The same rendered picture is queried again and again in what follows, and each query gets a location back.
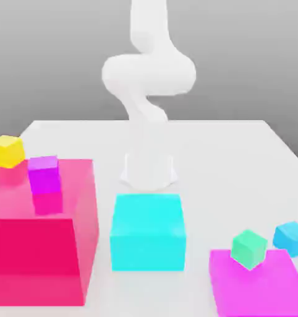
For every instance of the small purple cube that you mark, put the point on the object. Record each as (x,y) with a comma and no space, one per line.
(44,177)

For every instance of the small yellow cube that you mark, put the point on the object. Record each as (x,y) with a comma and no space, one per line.
(6,151)

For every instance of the large pink box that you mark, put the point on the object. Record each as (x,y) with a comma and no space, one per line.
(40,247)

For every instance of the large cyan box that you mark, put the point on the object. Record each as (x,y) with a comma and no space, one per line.
(147,235)

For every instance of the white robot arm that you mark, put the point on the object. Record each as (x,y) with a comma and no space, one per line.
(149,74)

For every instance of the small blue cube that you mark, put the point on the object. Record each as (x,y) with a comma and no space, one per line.
(290,237)

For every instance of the small green cube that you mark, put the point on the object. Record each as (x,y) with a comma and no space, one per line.
(248,249)

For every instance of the large magenta box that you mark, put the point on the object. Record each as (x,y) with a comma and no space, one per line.
(257,287)

